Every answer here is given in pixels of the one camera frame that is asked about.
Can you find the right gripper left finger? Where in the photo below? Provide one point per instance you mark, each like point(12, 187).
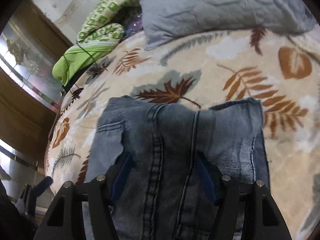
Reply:
point(89, 203)

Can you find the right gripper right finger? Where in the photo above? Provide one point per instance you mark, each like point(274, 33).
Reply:
point(243, 211)

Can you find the blue denim pants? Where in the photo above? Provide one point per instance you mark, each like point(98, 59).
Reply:
point(172, 159)

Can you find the leaf print blanket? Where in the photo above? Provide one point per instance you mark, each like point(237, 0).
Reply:
point(200, 71)

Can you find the wooden door with glass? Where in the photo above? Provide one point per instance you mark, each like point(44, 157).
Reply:
point(30, 96)

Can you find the green patterned quilt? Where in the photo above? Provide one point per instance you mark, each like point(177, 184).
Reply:
point(100, 33)

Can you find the purple plastic bag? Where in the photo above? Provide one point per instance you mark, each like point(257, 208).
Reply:
point(134, 24)

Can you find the grey quilted pillow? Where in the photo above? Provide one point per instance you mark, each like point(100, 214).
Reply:
point(166, 20)

